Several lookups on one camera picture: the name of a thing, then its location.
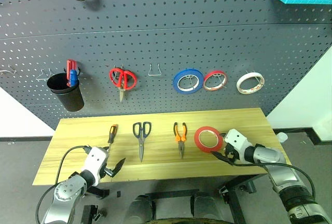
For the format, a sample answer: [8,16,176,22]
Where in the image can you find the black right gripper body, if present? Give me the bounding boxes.
[222,143,241,165]

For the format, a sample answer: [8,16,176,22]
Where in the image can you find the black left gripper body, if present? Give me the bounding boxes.
[101,161,117,178]

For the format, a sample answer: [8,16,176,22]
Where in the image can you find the orange and black screwdriver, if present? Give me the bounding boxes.
[105,124,119,155]

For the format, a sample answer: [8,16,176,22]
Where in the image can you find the wide red tape roll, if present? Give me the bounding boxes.
[193,126,224,153]

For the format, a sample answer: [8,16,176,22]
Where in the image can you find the dark-handled scissors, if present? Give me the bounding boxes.
[132,121,152,163]

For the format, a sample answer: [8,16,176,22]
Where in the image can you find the orange and black pliers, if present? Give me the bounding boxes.
[173,122,187,159]

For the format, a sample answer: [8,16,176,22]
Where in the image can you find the grey pegboard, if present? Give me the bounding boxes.
[0,0,332,130]

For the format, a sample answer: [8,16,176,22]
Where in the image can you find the dark grey rounded shell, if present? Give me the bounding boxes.
[193,191,224,221]
[128,195,154,221]

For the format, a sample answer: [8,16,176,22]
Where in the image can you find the white tape roll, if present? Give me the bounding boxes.
[236,72,265,94]

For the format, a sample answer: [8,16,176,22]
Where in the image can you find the black plastic cup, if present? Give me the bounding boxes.
[46,72,85,113]

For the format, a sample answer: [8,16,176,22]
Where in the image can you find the thin red tape roll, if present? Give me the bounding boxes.
[203,71,227,92]

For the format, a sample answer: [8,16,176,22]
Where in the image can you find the blue tape roll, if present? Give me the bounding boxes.
[173,68,204,95]

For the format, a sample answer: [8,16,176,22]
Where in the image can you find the blue marker pen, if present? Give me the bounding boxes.
[68,69,78,87]

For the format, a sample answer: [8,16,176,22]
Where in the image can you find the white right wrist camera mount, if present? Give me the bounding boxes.
[224,129,254,163]

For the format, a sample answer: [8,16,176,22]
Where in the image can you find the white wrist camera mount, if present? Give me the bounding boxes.
[82,146,108,186]
[224,129,254,163]

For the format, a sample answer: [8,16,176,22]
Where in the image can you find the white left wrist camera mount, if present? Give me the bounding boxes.
[82,146,108,186]

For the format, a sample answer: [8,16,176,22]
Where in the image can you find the black metal table frame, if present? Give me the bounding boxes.
[81,174,263,224]

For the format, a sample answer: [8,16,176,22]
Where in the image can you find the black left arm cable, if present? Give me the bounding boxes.
[35,145,91,224]

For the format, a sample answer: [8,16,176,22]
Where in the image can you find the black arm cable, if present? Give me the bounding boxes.
[230,160,317,204]
[35,145,91,224]

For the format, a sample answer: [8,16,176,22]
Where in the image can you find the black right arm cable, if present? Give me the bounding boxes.
[230,160,317,204]

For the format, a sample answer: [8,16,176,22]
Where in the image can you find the red-handled scissors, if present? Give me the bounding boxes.
[108,65,137,103]

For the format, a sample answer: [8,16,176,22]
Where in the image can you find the silver wire pliers hook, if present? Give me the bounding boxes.
[147,63,163,76]

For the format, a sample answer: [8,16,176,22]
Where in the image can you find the silver wire pegboard hook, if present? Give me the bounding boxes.
[0,64,17,76]
[35,68,54,80]

